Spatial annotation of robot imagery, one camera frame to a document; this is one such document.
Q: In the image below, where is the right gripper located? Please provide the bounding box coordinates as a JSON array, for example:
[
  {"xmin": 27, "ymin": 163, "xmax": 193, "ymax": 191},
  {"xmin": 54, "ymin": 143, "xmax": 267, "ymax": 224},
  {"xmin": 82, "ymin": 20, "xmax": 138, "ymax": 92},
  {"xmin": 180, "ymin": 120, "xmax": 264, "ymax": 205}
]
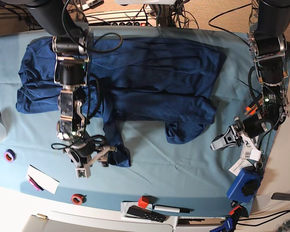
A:
[{"xmin": 64, "ymin": 145, "xmax": 117, "ymax": 179}]

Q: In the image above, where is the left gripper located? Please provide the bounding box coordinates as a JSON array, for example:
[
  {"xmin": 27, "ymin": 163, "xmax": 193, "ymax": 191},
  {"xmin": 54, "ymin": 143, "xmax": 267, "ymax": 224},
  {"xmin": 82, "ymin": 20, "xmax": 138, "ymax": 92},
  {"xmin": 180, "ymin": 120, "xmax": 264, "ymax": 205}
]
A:
[{"xmin": 210, "ymin": 116, "xmax": 262, "ymax": 161}]

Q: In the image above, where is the dark blue t-shirt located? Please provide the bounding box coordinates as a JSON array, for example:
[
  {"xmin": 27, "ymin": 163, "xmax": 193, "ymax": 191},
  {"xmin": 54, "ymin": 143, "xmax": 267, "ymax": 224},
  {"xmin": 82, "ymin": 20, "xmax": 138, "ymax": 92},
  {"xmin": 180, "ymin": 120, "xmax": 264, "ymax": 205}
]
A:
[{"xmin": 15, "ymin": 36, "xmax": 228, "ymax": 168}]

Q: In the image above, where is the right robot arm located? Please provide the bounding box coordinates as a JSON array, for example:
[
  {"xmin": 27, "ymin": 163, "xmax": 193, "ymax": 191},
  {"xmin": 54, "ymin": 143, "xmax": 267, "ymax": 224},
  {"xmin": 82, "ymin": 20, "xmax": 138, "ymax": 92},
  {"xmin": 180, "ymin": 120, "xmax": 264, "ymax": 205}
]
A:
[{"xmin": 25, "ymin": 0, "xmax": 117, "ymax": 178}]

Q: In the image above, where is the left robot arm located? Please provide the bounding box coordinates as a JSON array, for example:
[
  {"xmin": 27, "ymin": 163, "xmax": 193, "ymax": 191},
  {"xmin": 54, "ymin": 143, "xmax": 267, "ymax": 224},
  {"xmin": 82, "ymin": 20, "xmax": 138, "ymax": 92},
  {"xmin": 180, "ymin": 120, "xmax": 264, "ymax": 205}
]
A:
[{"xmin": 210, "ymin": 0, "xmax": 290, "ymax": 161}]

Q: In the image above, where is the packaged tool blister pack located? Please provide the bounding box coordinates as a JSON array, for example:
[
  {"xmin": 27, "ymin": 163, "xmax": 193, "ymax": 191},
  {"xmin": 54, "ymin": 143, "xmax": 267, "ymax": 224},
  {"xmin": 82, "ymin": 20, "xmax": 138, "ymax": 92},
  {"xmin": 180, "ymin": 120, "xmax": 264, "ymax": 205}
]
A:
[{"xmin": 240, "ymin": 142, "xmax": 253, "ymax": 160}]

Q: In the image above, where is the white label card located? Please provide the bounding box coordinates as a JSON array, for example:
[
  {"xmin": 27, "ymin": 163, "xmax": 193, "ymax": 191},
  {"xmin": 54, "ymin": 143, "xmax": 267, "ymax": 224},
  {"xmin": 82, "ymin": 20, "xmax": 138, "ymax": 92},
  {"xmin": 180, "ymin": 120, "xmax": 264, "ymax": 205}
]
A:
[{"xmin": 229, "ymin": 159, "xmax": 252, "ymax": 176}]

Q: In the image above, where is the red tape roll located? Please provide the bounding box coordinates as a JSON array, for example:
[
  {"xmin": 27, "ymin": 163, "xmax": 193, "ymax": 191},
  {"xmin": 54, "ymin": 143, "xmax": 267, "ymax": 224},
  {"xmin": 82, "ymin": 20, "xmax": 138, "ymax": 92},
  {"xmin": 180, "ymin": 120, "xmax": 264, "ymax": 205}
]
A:
[{"xmin": 71, "ymin": 194, "xmax": 86, "ymax": 205}]

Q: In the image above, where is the orange black utility knife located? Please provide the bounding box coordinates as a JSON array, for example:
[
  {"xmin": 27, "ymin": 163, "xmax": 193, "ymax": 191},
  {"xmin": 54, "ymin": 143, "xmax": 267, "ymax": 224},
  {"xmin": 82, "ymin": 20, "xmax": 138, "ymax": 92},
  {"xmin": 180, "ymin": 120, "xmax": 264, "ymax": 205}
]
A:
[{"xmin": 244, "ymin": 93, "xmax": 263, "ymax": 116}]

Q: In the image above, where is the white paper card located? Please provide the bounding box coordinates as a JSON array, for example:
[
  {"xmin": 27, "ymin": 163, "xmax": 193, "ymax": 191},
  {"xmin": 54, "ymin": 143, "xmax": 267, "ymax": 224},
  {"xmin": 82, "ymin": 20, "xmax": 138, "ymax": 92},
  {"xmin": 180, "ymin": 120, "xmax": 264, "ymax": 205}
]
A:
[{"xmin": 27, "ymin": 165, "xmax": 59, "ymax": 194}]

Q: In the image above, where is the blue box with knob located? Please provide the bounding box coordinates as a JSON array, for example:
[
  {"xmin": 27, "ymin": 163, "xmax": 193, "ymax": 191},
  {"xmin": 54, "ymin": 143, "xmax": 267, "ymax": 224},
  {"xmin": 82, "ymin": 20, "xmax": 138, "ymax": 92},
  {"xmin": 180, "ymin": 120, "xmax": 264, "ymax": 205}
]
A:
[{"xmin": 227, "ymin": 166, "xmax": 264, "ymax": 203}]

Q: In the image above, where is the black remote control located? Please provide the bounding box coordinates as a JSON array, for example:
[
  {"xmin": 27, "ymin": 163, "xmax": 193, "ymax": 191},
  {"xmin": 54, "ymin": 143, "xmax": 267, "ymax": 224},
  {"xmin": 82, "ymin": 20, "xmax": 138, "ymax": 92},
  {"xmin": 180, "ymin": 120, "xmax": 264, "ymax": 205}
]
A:
[{"xmin": 127, "ymin": 205, "xmax": 167, "ymax": 222}]

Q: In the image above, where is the red cube block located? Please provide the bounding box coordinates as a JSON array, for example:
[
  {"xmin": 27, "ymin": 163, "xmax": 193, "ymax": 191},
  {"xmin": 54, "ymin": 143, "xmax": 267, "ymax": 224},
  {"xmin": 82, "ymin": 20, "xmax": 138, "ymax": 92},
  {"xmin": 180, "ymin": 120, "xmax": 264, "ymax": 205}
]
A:
[{"xmin": 138, "ymin": 196, "xmax": 150, "ymax": 209}]

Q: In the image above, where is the light blue table cloth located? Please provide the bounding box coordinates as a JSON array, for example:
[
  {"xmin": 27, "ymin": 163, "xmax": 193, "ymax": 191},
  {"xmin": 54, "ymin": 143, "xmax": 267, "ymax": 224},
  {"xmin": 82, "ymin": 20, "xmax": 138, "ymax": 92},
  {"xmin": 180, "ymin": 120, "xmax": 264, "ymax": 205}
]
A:
[{"xmin": 0, "ymin": 26, "xmax": 253, "ymax": 217}]

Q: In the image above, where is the orange clamp bottom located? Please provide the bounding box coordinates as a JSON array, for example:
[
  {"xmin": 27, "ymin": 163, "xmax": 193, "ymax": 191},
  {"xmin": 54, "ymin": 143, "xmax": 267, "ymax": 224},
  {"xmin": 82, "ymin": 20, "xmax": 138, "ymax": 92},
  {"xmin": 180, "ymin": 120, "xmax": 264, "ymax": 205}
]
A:
[{"xmin": 229, "ymin": 205, "xmax": 242, "ymax": 216}]

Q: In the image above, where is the purple tape roll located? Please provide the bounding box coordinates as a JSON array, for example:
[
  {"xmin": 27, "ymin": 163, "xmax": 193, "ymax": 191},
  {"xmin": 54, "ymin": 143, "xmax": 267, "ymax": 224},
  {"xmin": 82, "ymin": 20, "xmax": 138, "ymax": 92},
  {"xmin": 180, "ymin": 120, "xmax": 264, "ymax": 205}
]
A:
[{"xmin": 4, "ymin": 149, "xmax": 16, "ymax": 162}]

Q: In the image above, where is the black phone device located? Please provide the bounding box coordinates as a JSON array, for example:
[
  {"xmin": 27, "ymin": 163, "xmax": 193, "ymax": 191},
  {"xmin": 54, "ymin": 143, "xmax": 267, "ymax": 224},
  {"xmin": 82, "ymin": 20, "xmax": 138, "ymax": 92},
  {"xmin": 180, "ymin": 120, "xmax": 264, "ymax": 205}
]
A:
[{"xmin": 271, "ymin": 192, "xmax": 290, "ymax": 201}]

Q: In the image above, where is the blue spring clamp bottom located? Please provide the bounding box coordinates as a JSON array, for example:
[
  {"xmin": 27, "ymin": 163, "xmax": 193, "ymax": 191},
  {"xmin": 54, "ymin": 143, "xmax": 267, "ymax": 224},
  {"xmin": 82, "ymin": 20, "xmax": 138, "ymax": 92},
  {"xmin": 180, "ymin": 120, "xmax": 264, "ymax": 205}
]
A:
[{"xmin": 210, "ymin": 217, "xmax": 237, "ymax": 232}]

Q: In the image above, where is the white marker pen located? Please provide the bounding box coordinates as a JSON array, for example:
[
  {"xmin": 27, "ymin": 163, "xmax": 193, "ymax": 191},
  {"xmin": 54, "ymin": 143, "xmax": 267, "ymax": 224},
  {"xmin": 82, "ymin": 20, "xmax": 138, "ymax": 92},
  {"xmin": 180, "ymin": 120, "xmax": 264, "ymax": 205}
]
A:
[{"xmin": 153, "ymin": 204, "xmax": 193, "ymax": 214}]

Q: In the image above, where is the power strip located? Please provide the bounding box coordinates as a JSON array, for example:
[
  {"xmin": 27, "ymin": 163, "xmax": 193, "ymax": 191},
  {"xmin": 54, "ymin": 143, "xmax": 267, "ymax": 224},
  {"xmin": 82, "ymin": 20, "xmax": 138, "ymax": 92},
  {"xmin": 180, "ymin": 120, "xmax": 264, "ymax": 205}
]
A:
[{"xmin": 86, "ymin": 10, "xmax": 157, "ymax": 27}]

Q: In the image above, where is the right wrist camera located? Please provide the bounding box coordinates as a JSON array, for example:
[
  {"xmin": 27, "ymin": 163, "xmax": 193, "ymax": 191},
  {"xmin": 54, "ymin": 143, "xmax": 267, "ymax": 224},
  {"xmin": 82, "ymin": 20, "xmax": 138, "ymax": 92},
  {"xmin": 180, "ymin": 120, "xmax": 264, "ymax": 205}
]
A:
[{"xmin": 75, "ymin": 167, "xmax": 91, "ymax": 179}]

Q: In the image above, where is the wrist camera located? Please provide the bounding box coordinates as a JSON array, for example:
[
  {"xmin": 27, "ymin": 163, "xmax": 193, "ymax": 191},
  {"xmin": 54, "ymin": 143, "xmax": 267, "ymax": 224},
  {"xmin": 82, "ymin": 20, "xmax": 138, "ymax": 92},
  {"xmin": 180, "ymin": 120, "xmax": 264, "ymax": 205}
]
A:
[
  {"xmin": 75, "ymin": 167, "xmax": 91, "ymax": 179},
  {"xmin": 249, "ymin": 148, "xmax": 262, "ymax": 161}
]

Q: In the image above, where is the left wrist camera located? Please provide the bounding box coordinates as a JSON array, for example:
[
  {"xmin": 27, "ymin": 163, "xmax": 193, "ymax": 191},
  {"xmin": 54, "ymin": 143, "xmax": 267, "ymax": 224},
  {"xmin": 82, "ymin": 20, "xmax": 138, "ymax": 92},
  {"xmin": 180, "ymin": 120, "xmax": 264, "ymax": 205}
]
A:
[{"xmin": 249, "ymin": 148, "xmax": 262, "ymax": 161}]

